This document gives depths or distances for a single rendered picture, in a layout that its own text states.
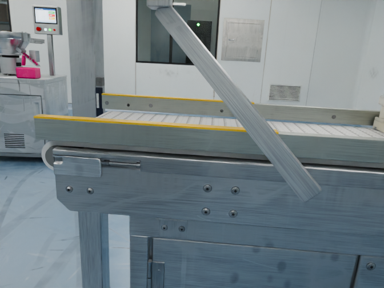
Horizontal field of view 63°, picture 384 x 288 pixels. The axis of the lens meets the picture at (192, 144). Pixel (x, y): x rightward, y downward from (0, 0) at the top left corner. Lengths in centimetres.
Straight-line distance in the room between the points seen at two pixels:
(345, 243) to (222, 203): 22
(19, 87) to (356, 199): 283
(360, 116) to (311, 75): 531
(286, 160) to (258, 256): 27
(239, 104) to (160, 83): 523
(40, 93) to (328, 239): 270
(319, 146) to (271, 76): 537
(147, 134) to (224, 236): 22
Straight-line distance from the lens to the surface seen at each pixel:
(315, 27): 605
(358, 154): 47
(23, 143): 314
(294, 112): 71
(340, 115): 75
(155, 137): 43
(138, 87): 562
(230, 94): 36
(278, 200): 47
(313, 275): 61
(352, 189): 49
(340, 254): 60
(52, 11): 333
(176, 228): 53
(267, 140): 35
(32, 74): 300
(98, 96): 75
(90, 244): 91
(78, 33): 76
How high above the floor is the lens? 102
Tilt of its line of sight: 16 degrees down
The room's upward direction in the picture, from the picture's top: 3 degrees clockwise
